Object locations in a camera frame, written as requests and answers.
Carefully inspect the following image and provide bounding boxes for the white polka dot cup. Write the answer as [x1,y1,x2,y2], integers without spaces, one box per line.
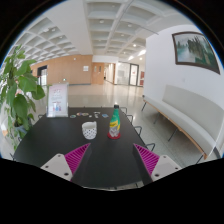
[82,121,97,140]

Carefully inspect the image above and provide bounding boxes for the green leafy potted plant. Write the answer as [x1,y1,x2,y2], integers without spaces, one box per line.
[0,45,45,149]

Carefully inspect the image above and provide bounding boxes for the framed landscape painting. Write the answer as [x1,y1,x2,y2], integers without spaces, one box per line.
[172,31,220,74]

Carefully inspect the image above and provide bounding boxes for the small white items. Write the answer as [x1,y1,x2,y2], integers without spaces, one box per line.
[94,112,100,119]

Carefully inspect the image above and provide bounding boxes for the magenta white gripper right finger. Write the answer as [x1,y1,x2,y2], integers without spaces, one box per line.
[134,144,181,181]

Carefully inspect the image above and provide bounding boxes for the red round coaster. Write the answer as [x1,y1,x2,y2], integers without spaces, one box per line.
[107,133,121,140]

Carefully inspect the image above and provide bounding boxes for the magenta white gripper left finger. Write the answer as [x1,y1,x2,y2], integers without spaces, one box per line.
[42,143,90,181]

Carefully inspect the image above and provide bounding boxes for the acrylic sign stand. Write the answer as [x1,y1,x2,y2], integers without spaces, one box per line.
[47,83,68,118]

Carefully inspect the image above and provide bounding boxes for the long white bench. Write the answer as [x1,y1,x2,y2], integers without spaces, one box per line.
[143,85,224,158]

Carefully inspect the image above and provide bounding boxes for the round colourful badge middle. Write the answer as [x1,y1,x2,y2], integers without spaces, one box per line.
[76,112,89,116]

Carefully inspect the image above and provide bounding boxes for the green labelled water bottle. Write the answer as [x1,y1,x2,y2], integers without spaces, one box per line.
[108,105,120,136]

